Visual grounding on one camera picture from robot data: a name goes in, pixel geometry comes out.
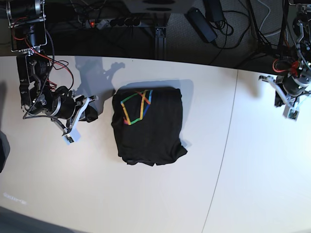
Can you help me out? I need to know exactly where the grey camera mount plate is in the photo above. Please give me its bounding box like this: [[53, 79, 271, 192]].
[[123, 0, 194, 13]]

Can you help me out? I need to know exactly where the black power strip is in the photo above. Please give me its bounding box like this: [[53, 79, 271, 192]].
[[78, 17, 143, 30]]

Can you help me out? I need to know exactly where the dark grey T-shirt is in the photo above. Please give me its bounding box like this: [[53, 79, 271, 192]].
[[111, 87, 188, 166]]

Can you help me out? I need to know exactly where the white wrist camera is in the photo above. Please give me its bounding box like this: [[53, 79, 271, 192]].
[[283, 105, 299, 121], [62, 129, 81, 145]]

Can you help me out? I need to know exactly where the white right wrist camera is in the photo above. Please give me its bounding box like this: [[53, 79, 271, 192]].
[[62, 129, 81, 145]]

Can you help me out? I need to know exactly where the dark object at left edge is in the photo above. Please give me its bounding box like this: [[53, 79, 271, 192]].
[[0, 132, 10, 173]]

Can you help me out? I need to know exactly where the aluminium frame post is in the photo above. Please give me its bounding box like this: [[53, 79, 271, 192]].
[[148, 13, 171, 60]]

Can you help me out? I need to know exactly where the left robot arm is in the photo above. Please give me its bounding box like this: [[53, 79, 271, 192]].
[[259, 0, 311, 120]]

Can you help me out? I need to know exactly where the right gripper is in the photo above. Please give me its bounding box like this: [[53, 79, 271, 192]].
[[51, 96, 98, 135]]

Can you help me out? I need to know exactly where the black power brick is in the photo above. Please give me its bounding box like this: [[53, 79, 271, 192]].
[[186, 7, 217, 43]]

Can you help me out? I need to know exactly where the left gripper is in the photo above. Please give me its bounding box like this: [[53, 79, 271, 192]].
[[259, 75, 311, 108]]

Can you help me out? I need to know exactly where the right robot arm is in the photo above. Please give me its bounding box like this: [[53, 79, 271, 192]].
[[0, 0, 98, 144]]

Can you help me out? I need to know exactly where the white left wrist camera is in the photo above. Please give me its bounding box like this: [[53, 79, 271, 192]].
[[283, 105, 299, 121]]

